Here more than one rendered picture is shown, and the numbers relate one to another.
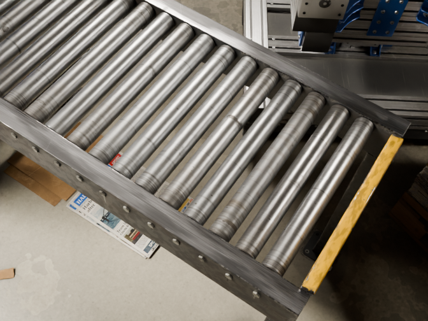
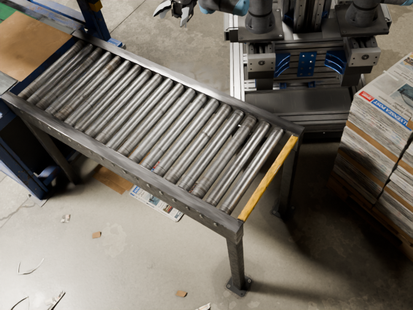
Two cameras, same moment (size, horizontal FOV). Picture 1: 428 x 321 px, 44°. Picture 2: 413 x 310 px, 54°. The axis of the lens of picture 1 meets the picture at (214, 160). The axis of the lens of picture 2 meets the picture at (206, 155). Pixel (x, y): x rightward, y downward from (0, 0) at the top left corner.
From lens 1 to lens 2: 52 cm
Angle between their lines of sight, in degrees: 7
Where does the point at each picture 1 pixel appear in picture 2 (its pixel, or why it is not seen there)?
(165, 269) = (187, 227)
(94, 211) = (144, 196)
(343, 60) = (292, 91)
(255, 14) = (236, 69)
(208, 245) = (190, 200)
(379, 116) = (286, 125)
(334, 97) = (261, 117)
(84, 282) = (140, 237)
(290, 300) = (232, 226)
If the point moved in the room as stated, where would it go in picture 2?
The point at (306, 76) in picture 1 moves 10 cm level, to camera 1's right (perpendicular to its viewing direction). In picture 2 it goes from (246, 106) to (268, 106)
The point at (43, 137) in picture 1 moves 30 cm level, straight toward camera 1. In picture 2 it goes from (105, 152) to (130, 207)
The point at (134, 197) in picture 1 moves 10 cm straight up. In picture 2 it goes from (151, 178) to (145, 165)
